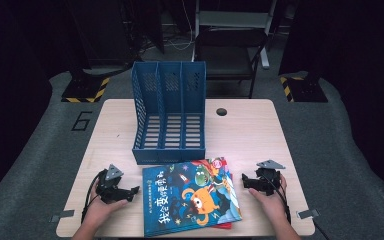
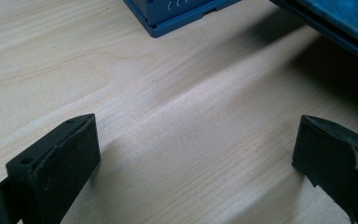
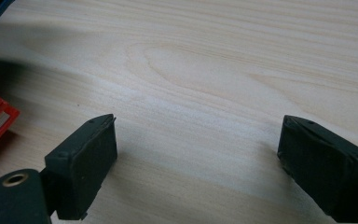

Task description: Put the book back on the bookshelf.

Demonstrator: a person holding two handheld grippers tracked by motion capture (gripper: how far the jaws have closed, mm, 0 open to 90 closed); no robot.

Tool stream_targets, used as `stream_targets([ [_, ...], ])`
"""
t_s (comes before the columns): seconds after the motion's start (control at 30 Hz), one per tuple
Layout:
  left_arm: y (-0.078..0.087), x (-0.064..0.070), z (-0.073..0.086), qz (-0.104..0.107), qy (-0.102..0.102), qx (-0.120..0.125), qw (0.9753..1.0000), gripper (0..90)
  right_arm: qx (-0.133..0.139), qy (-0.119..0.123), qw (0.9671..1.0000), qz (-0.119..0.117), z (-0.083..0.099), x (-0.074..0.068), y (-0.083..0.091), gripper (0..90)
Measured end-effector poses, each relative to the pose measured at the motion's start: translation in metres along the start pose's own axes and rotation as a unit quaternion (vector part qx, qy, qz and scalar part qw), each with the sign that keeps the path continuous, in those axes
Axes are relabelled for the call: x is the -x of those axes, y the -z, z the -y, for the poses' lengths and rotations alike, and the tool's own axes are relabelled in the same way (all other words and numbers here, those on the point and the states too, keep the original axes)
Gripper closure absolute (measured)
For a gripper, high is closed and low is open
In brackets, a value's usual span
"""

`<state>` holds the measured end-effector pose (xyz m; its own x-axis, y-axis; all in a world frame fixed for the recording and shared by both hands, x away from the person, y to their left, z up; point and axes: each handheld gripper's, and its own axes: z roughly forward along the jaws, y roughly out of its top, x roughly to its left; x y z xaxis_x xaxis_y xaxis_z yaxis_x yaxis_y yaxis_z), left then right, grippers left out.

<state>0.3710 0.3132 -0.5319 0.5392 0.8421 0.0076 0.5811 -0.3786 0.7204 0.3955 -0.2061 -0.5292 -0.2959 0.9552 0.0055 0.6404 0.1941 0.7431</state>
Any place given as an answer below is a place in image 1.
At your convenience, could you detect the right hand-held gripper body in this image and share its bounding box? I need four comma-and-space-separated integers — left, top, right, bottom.
252, 159, 286, 196

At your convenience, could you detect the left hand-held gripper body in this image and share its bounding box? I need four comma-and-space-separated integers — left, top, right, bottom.
94, 163, 128, 205

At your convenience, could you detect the red picture book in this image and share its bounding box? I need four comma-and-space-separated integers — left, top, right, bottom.
212, 159, 234, 230

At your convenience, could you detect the blue monster picture book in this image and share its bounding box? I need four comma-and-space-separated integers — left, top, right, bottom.
142, 157, 243, 238

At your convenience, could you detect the blue plastic file rack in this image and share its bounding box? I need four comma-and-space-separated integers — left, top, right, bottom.
131, 60, 207, 166

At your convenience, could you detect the person's left hand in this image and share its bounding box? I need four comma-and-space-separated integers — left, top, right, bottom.
81, 181, 130, 232

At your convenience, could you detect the person's right hand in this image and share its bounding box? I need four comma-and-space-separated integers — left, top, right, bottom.
247, 173, 290, 223

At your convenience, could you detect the grey tape strip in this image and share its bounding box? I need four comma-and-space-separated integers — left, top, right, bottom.
295, 208, 321, 220
49, 209, 76, 223

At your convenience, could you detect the grey floor mat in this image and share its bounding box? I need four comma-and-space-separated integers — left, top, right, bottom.
0, 69, 384, 240

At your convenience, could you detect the black base with hazard stripes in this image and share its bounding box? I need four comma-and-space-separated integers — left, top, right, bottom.
279, 74, 329, 103
60, 68, 111, 104

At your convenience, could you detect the black folding chair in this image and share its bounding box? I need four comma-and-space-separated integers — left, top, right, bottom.
193, 27, 270, 100

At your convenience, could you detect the dark curtain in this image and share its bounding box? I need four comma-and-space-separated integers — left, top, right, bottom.
278, 0, 384, 216
0, 0, 91, 209

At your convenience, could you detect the metal chair behind table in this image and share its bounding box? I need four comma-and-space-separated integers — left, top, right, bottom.
192, 0, 280, 70

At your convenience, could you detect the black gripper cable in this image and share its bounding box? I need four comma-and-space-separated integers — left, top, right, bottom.
80, 169, 108, 224
263, 169, 293, 225

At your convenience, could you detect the black floor cable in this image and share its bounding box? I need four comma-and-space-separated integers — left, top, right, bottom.
313, 221, 330, 240

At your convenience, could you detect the white cable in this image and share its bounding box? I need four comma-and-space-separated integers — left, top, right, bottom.
164, 0, 195, 52

